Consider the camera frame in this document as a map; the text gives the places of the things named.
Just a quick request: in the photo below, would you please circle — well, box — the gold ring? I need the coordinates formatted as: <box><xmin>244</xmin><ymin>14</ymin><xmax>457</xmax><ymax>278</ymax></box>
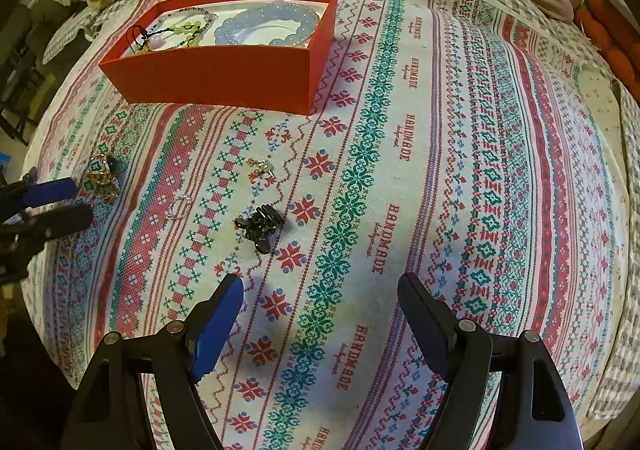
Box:
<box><xmin>81</xmin><ymin>153</ymin><xmax>123</xmax><ymax>203</ymax></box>

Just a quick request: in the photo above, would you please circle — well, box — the thin silver ring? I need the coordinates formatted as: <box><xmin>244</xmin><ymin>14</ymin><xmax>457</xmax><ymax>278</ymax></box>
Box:
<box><xmin>166</xmin><ymin>194</ymin><xmax>194</xmax><ymax>222</ymax></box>

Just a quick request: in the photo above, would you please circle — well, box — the black hair claw clip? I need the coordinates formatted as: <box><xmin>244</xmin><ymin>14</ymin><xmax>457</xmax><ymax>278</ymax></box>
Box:
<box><xmin>234</xmin><ymin>204</ymin><xmax>284</xmax><ymax>255</ymax></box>

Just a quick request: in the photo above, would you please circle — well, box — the gold earring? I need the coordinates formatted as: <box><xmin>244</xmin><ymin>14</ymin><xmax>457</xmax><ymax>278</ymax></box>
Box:
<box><xmin>246</xmin><ymin>158</ymin><xmax>276</xmax><ymax>184</ymax></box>

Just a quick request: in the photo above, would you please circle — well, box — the yellow green beaded bracelet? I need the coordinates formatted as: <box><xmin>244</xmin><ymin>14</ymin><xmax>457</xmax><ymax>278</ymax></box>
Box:
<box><xmin>124</xmin><ymin>19</ymin><xmax>212</xmax><ymax>54</ymax></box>

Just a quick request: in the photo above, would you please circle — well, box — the red jewelry box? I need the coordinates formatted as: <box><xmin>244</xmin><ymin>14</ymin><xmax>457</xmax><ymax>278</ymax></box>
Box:
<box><xmin>99</xmin><ymin>0</ymin><xmax>337</xmax><ymax>115</ymax></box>

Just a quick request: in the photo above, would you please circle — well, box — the red white plush toy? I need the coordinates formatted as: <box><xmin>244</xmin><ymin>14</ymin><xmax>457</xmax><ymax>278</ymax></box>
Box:
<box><xmin>574</xmin><ymin>0</ymin><xmax>639</xmax><ymax>102</ymax></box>

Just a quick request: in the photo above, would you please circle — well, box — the dark beaded bracelet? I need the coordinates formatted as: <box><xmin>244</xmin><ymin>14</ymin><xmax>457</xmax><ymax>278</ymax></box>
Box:
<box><xmin>144</xmin><ymin>5</ymin><xmax>219</xmax><ymax>52</ymax></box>

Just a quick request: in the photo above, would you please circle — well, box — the light blue beaded bracelet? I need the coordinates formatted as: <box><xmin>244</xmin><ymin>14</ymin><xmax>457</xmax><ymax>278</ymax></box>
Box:
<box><xmin>214</xmin><ymin>1</ymin><xmax>321</xmax><ymax>50</ymax></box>

